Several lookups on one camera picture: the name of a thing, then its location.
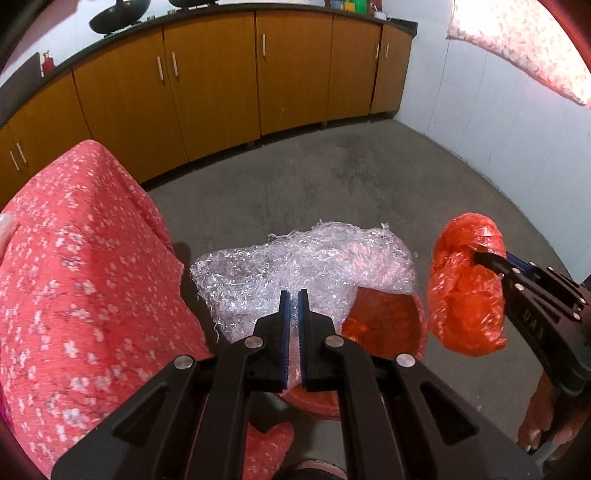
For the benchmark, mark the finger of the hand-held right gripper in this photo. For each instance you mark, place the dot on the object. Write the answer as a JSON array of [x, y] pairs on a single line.
[[496, 270], [521, 267]]

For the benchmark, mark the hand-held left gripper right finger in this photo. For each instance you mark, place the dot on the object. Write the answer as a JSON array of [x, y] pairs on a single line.
[[304, 323]]

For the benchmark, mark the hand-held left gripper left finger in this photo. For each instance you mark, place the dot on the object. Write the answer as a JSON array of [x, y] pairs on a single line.
[[286, 323]]

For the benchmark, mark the orange plastic bag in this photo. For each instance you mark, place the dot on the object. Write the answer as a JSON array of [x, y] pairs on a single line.
[[461, 304]]

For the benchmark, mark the clear bubble wrap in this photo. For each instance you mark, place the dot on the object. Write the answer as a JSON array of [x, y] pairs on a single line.
[[300, 263]]

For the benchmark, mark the orange plastic bin liner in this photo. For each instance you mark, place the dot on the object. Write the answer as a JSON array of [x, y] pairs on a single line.
[[383, 318]]

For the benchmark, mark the red plastic waste basket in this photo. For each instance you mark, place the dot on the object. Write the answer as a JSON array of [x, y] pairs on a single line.
[[314, 404]]

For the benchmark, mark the person's right hand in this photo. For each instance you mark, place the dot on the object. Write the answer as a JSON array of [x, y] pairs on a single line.
[[540, 415]]

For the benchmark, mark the red floral tablecloth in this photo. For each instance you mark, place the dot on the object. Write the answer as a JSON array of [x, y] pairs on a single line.
[[92, 277]]

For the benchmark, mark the pink floral curtain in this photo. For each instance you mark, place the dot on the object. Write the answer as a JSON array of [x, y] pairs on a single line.
[[508, 41]]

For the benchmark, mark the lower wooden cabinets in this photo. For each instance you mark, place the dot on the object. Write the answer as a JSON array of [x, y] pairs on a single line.
[[207, 83]]

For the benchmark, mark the black kitchen countertop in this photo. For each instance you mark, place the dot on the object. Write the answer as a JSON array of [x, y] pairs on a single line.
[[295, 6]]

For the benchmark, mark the black wok with lid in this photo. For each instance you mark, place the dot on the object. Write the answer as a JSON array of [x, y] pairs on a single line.
[[194, 2]]

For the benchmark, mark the red bottle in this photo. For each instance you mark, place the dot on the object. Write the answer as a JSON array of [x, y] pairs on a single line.
[[47, 67]]

